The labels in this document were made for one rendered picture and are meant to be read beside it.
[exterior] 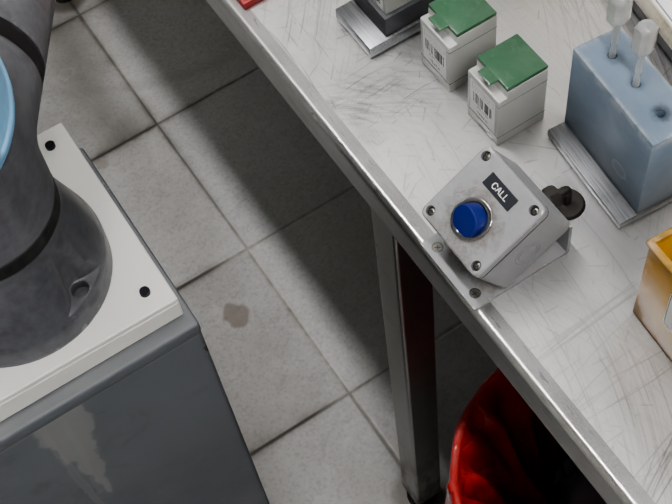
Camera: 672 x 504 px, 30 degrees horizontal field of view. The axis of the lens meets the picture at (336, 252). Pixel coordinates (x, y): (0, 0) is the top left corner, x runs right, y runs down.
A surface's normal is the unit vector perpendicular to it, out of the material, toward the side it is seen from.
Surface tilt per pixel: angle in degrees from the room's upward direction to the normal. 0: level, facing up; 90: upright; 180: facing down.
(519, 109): 90
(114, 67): 0
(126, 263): 1
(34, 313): 72
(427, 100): 0
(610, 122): 90
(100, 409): 90
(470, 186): 30
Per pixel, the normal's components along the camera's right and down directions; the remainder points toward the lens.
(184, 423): 0.54, 0.70
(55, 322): 0.59, 0.45
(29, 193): 0.94, 0.25
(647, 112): -0.08, -0.50
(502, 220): -0.49, -0.18
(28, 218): 0.85, 0.41
